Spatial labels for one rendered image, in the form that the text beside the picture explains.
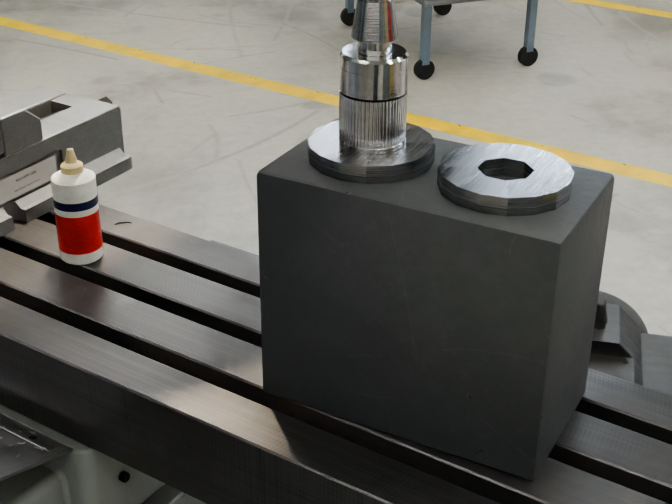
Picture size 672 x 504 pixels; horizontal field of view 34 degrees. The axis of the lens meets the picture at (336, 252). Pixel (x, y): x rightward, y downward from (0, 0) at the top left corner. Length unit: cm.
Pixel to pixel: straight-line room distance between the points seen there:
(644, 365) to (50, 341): 92
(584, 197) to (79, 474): 48
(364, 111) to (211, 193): 264
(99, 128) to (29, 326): 31
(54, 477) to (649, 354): 93
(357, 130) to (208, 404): 24
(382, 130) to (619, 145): 311
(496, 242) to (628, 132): 327
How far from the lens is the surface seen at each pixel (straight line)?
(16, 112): 112
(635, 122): 406
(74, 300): 100
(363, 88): 74
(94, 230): 104
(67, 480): 98
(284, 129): 384
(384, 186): 74
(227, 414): 84
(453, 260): 71
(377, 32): 74
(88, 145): 120
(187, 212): 327
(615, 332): 159
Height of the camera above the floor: 144
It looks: 28 degrees down
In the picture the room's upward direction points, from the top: straight up
